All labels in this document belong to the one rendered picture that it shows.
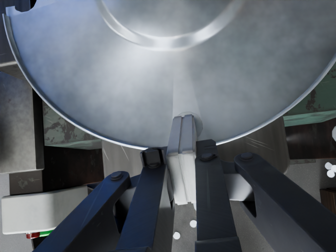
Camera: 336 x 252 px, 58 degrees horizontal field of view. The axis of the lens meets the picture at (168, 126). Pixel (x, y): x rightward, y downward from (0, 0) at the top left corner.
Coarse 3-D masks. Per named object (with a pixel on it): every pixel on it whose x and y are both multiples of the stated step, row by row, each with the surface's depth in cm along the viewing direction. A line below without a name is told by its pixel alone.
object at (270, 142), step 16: (272, 128) 22; (112, 144) 24; (224, 144) 23; (240, 144) 22; (256, 144) 22; (272, 144) 22; (112, 160) 24; (128, 160) 23; (224, 160) 22; (272, 160) 22; (288, 160) 22
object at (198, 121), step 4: (184, 112) 23; (188, 112) 23; (196, 116) 23; (196, 120) 23; (200, 120) 23; (196, 124) 23; (200, 124) 23; (196, 128) 23; (200, 128) 23; (196, 132) 23; (200, 132) 23
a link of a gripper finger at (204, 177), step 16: (208, 160) 14; (208, 176) 13; (208, 192) 12; (224, 192) 11; (208, 208) 11; (224, 208) 10; (208, 224) 10; (224, 224) 10; (208, 240) 8; (224, 240) 8
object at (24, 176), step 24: (0, 72) 42; (0, 96) 41; (24, 96) 41; (0, 120) 41; (24, 120) 40; (0, 144) 40; (24, 144) 40; (0, 168) 40; (24, 168) 39; (48, 168) 43; (72, 168) 50; (96, 168) 61; (24, 192) 41
